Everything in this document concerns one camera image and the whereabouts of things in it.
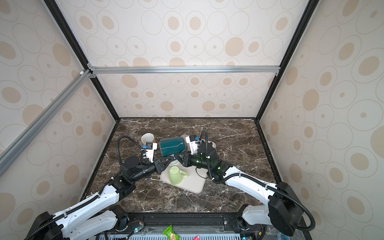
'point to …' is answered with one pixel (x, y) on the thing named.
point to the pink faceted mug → (147, 137)
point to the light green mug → (175, 175)
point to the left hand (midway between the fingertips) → (176, 159)
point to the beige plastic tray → (191, 182)
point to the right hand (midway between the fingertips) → (175, 156)
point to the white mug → (174, 162)
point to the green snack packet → (169, 232)
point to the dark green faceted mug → (172, 145)
